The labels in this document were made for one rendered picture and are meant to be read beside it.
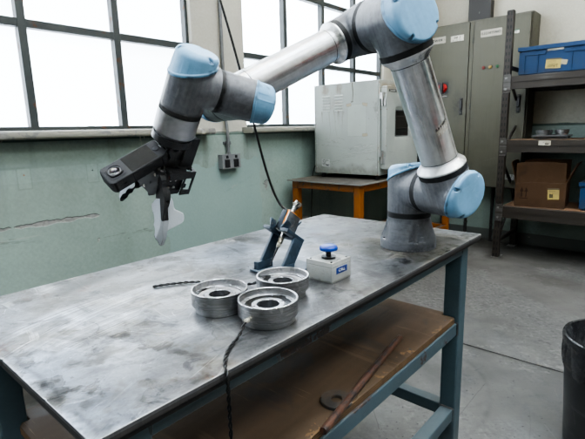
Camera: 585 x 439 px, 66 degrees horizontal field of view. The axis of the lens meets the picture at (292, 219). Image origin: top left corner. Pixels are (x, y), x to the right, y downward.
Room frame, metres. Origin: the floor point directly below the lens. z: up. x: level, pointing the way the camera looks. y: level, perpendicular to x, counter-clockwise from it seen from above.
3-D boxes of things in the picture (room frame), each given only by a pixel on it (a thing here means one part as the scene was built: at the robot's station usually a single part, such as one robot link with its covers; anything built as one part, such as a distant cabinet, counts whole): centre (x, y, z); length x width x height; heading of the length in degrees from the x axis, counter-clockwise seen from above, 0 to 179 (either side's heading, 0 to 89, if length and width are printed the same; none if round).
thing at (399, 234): (1.21, -0.32, 0.85); 0.15 x 0.15 x 0.10
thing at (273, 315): (0.74, 0.05, 0.82); 0.10 x 0.10 x 0.04
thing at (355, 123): (3.36, -0.61, 1.10); 0.62 x 0.61 x 0.65; 139
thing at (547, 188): (3.75, -2.12, 0.64); 0.49 x 0.40 x 0.37; 54
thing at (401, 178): (1.21, -0.32, 0.97); 0.13 x 0.12 x 0.14; 29
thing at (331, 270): (0.96, -0.08, 0.82); 0.08 x 0.07 x 0.05; 139
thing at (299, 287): (0.86, 0.02, 0.82); 0.10 x 0.10 x 0.04
